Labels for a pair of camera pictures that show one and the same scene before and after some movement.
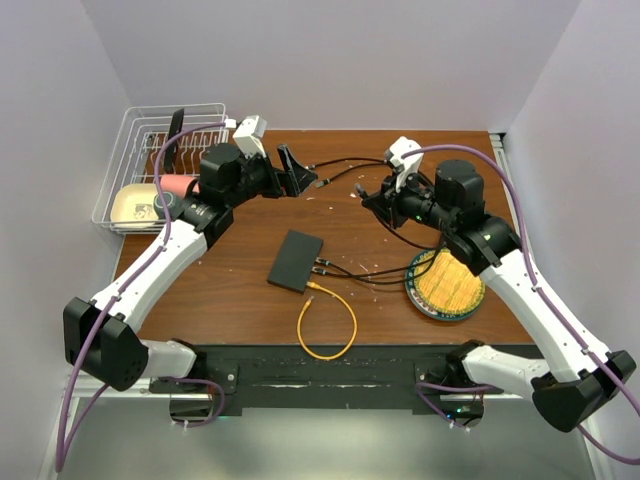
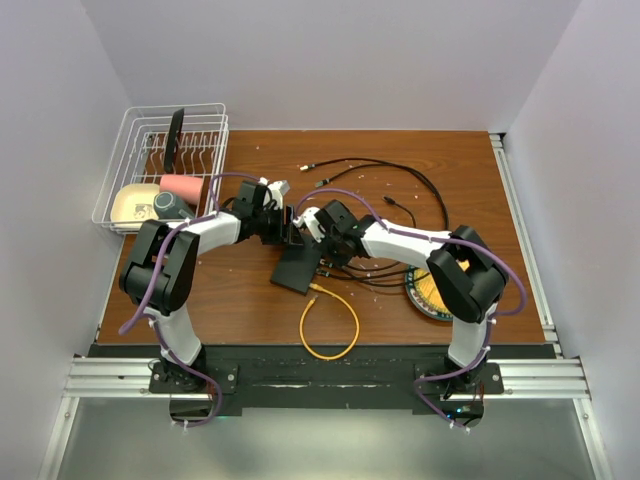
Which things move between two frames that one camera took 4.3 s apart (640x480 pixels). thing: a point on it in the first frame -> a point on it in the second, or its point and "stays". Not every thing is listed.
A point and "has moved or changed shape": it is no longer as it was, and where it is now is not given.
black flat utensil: x=171 y=148 stays
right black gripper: x=387 y=202 -> x=336 y=261
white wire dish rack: x=157 y=163 stays
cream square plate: x=133 y=205 stays
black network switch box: x=295 y=260 stays
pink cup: x=180 y=185 stays
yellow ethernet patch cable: x=299 y=320 stays
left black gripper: x=298 y=176 -> x=291 y=234
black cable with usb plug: x=421 y=268 has moved or changed shape
